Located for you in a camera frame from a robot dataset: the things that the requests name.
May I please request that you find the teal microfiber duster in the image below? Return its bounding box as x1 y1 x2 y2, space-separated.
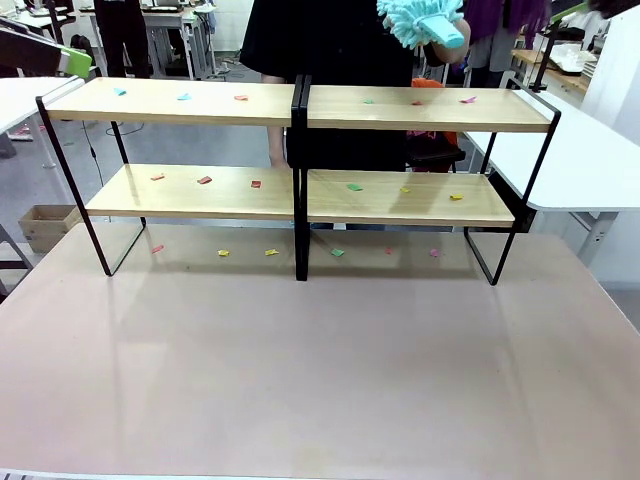
375 0 471 51

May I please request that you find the person's left hand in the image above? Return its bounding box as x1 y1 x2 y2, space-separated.
432 18 473 66

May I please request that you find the stack of white trays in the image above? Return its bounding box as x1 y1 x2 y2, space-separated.
546 41 600 77

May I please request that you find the bystander in black trousers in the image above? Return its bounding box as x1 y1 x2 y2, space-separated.
92 0 152 80

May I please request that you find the white side table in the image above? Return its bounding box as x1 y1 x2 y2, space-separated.
0 76 87 171

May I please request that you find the wooden background desk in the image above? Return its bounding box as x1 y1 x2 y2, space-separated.
510 48 592 96

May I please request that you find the bystander in purple top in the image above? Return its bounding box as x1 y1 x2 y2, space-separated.
462 0 554 89

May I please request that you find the background lab desk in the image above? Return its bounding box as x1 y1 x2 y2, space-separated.
74 0 221 81

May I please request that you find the large white table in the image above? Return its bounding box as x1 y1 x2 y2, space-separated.
462 74 640 261

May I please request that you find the cardboard box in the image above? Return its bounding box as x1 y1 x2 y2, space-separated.
18 204 83 256

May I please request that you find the orange chair with black seat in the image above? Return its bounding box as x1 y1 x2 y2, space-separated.
405 76 467 174

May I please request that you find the person in black clothes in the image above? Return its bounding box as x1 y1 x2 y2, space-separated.
238 0 426 174

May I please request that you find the black clamp post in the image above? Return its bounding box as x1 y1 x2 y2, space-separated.
528 22 559 95

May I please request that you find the black floor cable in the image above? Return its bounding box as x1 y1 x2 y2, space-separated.
79 118 147 187

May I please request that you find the wooden two-tier shelf black frame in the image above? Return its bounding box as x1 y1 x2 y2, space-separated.
35 74 306 282
298 74 562 287

